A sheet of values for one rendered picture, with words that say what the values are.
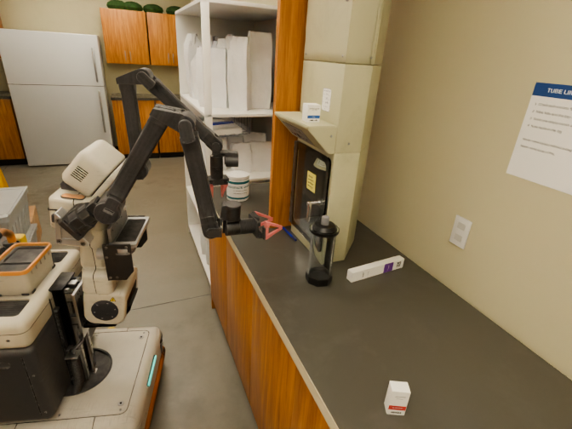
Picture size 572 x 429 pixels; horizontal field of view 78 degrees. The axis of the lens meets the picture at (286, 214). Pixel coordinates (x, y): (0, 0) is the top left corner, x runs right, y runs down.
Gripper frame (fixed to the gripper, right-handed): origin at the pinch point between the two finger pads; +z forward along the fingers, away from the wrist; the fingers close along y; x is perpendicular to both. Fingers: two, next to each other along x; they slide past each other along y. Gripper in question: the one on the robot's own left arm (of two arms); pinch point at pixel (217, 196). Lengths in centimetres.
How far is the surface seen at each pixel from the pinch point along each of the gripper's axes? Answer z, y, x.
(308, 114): -44, 25, -38
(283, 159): -18.6, 29.1, -9.1
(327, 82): -55, 33, -35
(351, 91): -53, 36, -46
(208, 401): 110, -12, -21
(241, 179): 2.4, 19.7, 26.8
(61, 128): 57, -124, 442
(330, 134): -38, 30, -46
